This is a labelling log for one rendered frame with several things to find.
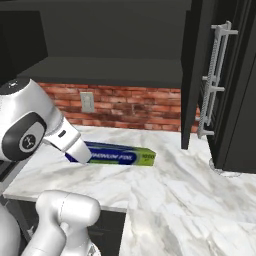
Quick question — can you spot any dark open wall cabinet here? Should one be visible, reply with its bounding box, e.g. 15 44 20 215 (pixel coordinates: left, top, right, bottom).
0 0 193 90

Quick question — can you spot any white wall outlet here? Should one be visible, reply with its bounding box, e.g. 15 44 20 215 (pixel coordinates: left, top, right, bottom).
79 91 96 114

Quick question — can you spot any tall black cabinet unit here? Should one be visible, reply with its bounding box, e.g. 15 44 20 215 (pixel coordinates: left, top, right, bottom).
197 0 256 175

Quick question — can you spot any dark cabinet door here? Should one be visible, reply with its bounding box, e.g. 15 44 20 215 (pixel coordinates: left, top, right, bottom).
180 0 215 151
0 9 50 87

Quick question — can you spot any blue green aluminum foil box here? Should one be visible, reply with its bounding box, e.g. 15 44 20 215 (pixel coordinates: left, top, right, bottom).
64 140 157 167

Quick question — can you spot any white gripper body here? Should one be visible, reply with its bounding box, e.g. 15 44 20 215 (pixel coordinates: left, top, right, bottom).
65 135 93 165

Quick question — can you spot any white bar door handle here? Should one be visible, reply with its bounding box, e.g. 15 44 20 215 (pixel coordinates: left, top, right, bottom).
196 29 224 140
205 20 240 128

